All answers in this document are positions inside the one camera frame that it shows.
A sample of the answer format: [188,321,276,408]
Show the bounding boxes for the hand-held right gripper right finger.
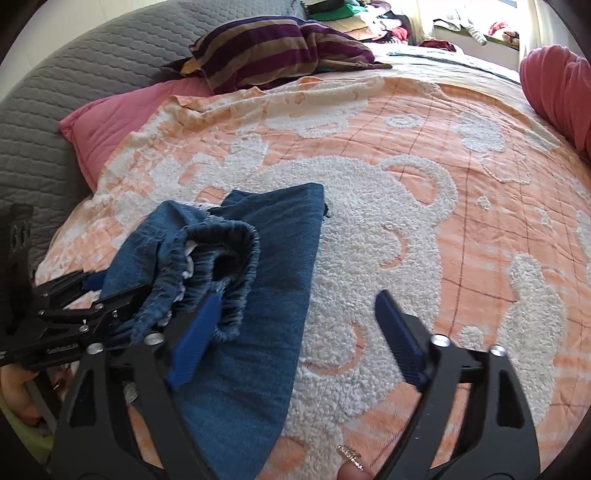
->
[374,290,541,480]

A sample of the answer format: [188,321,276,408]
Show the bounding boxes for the pink pillow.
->
[59,78,219,193]

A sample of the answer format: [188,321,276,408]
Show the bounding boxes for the cream bed sheet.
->
[373,46,591,155]

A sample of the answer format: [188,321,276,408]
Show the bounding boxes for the red rolled blanket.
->
[519,45,591,165]

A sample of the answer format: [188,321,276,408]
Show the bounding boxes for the purple tan striped pillow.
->
[161,16,393,96]

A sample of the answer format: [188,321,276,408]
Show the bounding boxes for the white cloth on sill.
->
[434,8,489,47]

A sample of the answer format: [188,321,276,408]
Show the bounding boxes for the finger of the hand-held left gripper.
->
[31,270,108,311]
[37,284,155,352]

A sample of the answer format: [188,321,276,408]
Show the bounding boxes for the person's left hand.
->
[0,366,62,428]

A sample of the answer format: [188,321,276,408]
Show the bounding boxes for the blue pants with white lace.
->
[99,182,329,477]

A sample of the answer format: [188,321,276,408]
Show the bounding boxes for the grey quilted headboard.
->
[0,0,309,278]

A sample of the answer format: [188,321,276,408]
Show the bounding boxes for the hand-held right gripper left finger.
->
[53,291,222,480]

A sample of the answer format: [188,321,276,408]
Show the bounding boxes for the person's green clothing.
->
[8,410,54,465]

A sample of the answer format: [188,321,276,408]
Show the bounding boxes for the person's right hand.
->
[338,444,372,480]

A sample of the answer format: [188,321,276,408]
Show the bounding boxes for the pile of clothes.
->
[300,0,459,52]

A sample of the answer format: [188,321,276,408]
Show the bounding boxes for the orange white printed blanket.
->
[34,74,591,480]

